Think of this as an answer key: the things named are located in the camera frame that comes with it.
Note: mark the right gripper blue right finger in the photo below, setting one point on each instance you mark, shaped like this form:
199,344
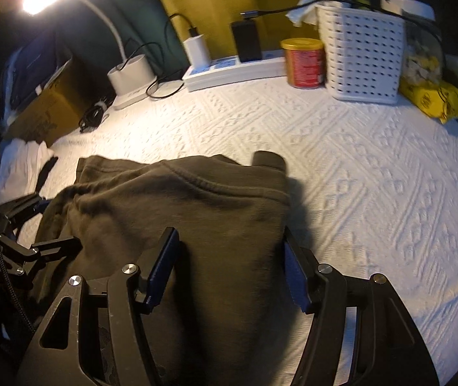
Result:
303,274

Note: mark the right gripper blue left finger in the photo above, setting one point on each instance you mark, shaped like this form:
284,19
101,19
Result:
155,268

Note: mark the olive brown printed t-shirt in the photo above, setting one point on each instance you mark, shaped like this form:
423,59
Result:
230,220

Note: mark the white folded garment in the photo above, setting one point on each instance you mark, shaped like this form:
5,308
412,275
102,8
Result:
20,165

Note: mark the white textured bed cover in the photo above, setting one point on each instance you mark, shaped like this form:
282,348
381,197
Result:
374,187

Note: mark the brown cardboard box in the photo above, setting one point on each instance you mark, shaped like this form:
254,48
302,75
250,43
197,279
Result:
59,107

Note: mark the white desk lamp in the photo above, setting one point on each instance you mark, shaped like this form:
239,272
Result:
114,39

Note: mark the white power strip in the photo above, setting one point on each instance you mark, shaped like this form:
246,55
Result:
231,70

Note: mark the red gold tin can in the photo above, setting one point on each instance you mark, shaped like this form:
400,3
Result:
305,62

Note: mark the yellow snack bag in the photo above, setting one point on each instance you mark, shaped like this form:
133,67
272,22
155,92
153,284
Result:
435,101

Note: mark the white charger adapter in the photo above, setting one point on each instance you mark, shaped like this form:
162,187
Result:
196,50

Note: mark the white perforated plastic basket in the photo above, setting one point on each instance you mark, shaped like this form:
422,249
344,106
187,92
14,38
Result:
364,53

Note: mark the clear jar white lid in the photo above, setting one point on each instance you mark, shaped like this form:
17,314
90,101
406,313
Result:
423,55

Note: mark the black charger block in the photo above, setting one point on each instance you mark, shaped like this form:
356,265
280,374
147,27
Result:
246,39

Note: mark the yellow curtain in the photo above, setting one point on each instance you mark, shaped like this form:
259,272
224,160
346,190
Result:
233,4

